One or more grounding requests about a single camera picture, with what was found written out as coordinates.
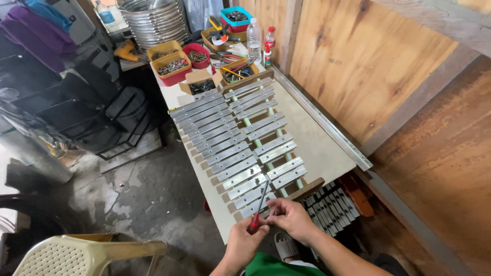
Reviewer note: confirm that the clear plastic water bottle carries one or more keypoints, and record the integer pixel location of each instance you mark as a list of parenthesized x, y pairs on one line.
[(254, 42)]

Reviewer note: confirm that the green shorts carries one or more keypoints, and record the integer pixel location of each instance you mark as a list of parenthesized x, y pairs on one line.
[(276, 267)]

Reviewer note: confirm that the blue cloth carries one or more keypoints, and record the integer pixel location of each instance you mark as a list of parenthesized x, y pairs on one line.
[(50, 11)]

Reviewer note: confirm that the person's right hand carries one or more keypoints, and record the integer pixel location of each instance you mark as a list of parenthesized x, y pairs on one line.
[(297, 224)]

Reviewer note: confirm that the cardboard box of screws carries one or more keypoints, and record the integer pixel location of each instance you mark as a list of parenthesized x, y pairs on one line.
[(201, 87)]

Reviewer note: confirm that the grey rubber sandal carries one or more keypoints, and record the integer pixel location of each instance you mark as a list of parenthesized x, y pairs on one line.
[(286, 246)]

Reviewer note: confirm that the black shoe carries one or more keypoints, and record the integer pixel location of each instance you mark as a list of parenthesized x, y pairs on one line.
[(391, 265)]

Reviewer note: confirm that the red bowl of screws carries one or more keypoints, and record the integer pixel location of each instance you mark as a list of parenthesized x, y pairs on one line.
[(196, 57)]

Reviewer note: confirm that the stack of metal hoops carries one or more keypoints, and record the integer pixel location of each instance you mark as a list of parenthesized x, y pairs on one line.
[(155, 23)]

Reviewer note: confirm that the long row of metal bars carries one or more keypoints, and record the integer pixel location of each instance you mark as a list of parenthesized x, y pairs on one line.
[(220, 142)]

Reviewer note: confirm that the person's left hand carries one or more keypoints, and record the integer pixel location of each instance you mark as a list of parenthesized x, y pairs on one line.
[(241, 245)]

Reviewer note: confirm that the blue-labelled plastic bottle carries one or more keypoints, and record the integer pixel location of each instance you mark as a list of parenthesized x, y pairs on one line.
[(105, 15)]

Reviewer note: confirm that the yellow tray of pens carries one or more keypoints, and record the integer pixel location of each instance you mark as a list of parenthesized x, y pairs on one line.
[(238, 71)]

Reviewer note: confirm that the xylophone with dark frame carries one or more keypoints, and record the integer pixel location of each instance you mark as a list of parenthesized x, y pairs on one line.
[(330, 209)]

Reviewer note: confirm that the red-capped soda bottle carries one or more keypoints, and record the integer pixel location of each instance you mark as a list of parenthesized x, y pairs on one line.
[(269, 38)]

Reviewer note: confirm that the short row of paired metal bars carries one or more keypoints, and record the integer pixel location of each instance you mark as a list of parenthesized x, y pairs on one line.
[(268, 132)]

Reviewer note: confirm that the clear plastic bag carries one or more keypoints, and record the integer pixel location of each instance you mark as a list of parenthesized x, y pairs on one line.
[(201, 13)]

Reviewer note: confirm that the yellow power drill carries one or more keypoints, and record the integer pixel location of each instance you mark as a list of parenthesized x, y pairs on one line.
[(126, 51)]

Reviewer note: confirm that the yellow tub of screws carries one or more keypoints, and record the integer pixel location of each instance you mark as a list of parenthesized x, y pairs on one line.
[(163, 49)]

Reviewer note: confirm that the yellow tray with clamps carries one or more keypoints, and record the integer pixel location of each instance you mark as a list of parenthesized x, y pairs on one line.
[(209, 40)]

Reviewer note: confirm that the purple cloth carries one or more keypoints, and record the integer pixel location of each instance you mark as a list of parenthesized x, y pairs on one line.
[(36, 36)]

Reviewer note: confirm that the plastic-wrapped bundle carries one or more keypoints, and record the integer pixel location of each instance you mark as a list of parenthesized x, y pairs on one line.
[(27, 142)]

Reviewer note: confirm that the red and yellow screw tub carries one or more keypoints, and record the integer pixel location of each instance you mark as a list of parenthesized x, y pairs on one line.
[(172, 71)]

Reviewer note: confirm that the aluminium rail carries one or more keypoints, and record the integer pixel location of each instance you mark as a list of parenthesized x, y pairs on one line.
[(326, 122)]

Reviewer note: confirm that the wooden xylophone frame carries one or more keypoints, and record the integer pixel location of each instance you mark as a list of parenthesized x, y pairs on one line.
[(307, 189)]

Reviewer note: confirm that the beige plastic chair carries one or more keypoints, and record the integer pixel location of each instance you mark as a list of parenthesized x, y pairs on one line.
[(80, 255)]

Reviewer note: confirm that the teal and red screw tub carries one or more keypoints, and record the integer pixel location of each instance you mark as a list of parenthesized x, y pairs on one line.
[(236, 23)]

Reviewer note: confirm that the small red-capped glue bottle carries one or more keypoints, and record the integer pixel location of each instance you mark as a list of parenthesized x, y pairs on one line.
[(267, 58)]

